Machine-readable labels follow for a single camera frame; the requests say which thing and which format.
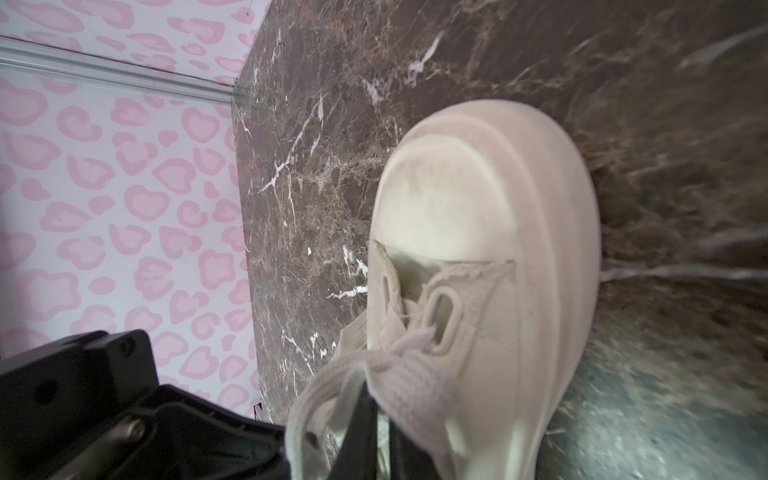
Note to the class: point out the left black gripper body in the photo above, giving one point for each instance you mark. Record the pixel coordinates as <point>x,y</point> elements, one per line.
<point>91,406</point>

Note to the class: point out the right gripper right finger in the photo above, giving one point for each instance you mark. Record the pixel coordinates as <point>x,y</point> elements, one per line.
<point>408,461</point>

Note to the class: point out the left rear aluminium post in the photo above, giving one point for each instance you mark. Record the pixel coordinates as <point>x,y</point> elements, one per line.
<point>42,59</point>

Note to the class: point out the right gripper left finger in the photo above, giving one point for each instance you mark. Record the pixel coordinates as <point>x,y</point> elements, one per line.
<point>357,457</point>

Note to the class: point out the white shoelace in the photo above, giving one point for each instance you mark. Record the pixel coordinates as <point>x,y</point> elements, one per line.
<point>411,389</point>

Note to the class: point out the cream white sneaker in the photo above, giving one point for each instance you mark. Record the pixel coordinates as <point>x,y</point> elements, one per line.
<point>485,226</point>

